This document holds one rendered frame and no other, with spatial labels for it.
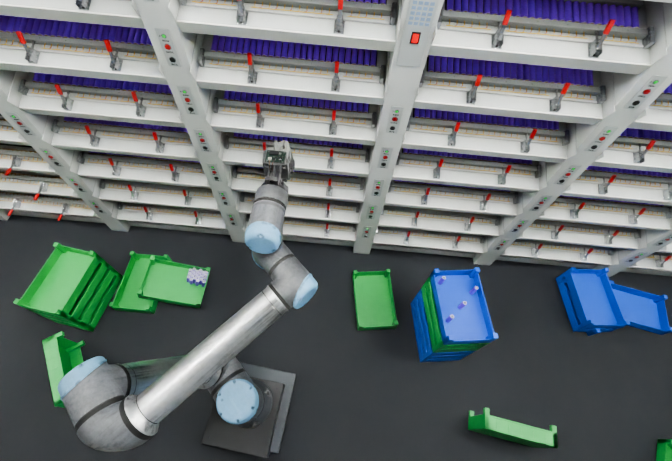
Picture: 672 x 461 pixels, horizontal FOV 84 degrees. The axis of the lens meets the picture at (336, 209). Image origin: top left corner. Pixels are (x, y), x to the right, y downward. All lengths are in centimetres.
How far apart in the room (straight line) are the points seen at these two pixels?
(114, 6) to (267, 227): 75
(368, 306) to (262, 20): 147
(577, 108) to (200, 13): 118
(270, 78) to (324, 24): 26
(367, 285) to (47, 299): 153
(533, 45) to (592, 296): 158
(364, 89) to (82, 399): 113
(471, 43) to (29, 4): 121
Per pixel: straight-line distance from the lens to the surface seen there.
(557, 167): 166
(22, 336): 248
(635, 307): 271
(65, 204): 250
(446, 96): 130
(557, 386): 231
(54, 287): 220
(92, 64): 150
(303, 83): 127
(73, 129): 192
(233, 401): 161
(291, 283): 102
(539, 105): 141
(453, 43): 117
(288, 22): 116
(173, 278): 219
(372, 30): 115
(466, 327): 174
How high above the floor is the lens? 197
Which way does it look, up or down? 58 degrees down
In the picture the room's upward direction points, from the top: 5 degrees clockwise
